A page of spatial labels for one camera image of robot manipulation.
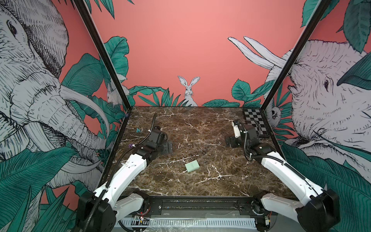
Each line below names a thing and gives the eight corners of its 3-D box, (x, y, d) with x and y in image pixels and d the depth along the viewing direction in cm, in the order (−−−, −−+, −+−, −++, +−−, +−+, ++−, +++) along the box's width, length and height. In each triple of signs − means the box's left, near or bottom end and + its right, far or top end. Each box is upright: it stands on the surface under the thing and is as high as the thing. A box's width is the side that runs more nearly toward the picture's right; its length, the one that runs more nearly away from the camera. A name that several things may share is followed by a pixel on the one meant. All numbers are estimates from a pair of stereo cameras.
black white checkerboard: (250, 135, 105) (251, 133, 103) (242, 110, 121) (243, 108, 120) (269, 135, 105) (270, 133, 103) (258, 110, 121) (259, 108, 120)
